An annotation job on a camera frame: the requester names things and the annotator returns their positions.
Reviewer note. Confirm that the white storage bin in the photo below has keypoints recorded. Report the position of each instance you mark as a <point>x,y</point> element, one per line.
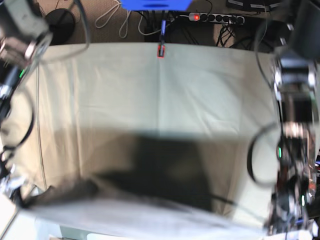
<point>24,226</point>

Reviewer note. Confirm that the black round base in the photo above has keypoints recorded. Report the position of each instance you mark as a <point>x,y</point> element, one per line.
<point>62,25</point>

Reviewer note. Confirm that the red black clamp top centre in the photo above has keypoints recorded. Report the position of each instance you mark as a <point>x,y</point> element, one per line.
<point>161,44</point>

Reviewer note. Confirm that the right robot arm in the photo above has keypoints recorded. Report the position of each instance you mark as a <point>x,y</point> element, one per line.
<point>25,37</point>

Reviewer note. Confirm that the black power strip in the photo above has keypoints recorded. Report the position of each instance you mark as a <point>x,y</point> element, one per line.
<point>225,19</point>

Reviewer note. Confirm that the grey t-shirt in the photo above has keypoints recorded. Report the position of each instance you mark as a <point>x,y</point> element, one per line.
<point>85,203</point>

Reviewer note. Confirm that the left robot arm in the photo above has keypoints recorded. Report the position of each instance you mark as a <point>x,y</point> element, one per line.
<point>294,87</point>

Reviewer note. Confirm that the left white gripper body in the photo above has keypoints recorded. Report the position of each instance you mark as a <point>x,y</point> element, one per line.
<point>293,217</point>

